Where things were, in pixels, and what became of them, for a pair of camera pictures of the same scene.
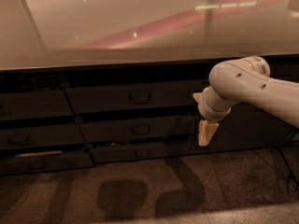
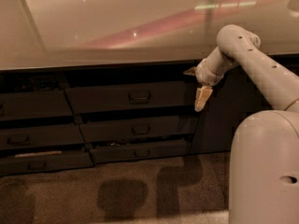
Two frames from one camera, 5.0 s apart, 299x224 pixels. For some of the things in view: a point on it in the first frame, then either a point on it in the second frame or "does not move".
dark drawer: x=45 y=161 does not move
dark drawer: x=135 y=96 does not move
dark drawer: x=35 y=104 does not move
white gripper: x=206 y=108 -> x=206 y=75
